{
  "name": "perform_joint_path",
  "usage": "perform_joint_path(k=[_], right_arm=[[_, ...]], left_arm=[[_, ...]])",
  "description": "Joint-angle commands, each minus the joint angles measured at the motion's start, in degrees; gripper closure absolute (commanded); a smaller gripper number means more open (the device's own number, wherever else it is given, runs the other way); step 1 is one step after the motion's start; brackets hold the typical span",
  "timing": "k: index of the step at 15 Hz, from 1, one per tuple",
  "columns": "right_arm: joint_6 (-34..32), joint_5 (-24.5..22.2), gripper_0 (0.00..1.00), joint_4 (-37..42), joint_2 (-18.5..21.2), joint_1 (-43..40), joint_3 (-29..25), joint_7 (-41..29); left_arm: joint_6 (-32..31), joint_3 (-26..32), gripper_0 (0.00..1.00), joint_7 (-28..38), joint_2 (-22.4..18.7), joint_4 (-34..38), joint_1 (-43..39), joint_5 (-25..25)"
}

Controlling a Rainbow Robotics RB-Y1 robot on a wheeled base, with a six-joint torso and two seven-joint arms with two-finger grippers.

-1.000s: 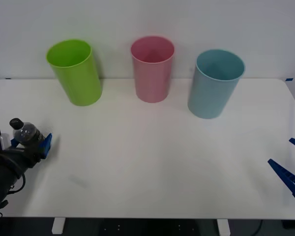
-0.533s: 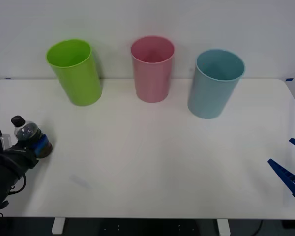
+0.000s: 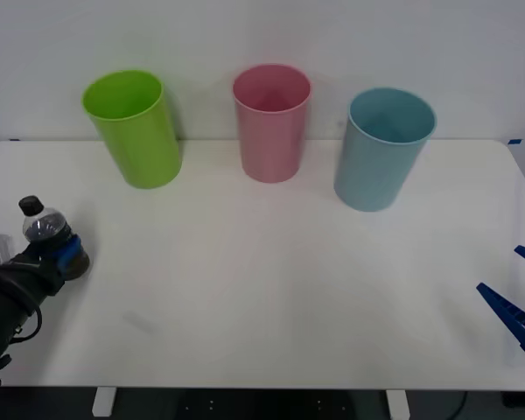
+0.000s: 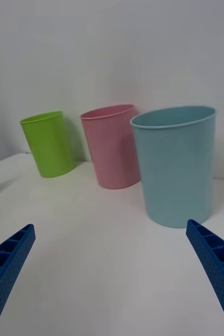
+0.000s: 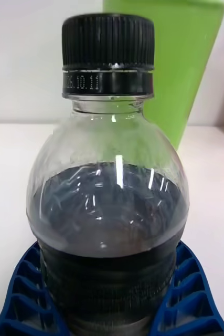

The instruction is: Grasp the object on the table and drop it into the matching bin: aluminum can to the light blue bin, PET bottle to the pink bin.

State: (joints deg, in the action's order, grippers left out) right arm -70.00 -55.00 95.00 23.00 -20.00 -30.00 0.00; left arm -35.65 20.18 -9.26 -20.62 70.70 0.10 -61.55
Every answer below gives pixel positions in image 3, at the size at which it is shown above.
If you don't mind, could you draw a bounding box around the pale blue plastic bin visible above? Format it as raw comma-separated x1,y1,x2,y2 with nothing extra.
332,87,438,214

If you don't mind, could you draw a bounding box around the clear bottle with black cap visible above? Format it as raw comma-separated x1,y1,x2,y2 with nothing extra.
17,194,91,280

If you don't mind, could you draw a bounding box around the white table leg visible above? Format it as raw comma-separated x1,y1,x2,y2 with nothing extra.
91,387,117,417
384,388,411,420

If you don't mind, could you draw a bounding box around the pink plastic bin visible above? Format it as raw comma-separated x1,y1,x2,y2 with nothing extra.
232,63,312,185

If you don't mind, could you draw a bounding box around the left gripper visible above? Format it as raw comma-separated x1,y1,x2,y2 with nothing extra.
7,234,84,299

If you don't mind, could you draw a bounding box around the yellow-green plastic bin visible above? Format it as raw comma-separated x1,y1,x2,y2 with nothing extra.
81,69,184,191

